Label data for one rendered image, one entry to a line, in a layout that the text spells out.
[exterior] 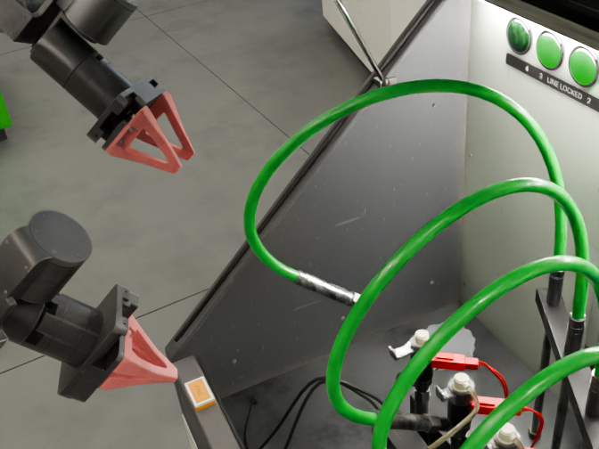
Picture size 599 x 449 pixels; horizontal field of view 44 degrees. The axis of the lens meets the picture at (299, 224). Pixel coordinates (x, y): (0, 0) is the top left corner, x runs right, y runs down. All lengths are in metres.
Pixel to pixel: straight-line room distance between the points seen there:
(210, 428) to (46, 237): 0.52
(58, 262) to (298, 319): 0.67
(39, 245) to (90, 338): 0.12
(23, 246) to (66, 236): 0.04
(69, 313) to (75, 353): 0.04
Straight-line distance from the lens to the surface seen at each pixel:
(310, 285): 0.92
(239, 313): 1.18
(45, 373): 2.68
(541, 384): 0.63
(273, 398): 1.27
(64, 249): 0.64
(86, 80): 0.86
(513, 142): 1.12
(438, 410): 1.04
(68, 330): 0.70
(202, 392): 1.12
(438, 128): 1.18
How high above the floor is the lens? 1.77
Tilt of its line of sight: 36 degrees down
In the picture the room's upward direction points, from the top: 7 degrees counter-clockwise
